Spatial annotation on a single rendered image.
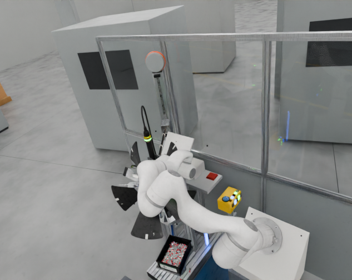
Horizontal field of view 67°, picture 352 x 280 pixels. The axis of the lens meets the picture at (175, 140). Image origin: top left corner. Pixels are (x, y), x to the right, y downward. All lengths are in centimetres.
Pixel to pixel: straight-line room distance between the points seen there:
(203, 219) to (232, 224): 12
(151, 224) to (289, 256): 90
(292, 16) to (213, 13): 379
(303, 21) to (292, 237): 284
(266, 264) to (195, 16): 661
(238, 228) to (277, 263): 48
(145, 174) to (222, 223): 38
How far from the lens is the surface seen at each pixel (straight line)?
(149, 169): 119
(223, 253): 122
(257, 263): 163
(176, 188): 108
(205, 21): 746
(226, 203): 189
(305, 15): 383
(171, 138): 215
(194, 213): 113
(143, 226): 195
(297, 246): 155
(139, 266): 301
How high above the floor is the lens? 241
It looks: 31 degrees down
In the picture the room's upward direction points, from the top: 10 degrees counter-clockwise
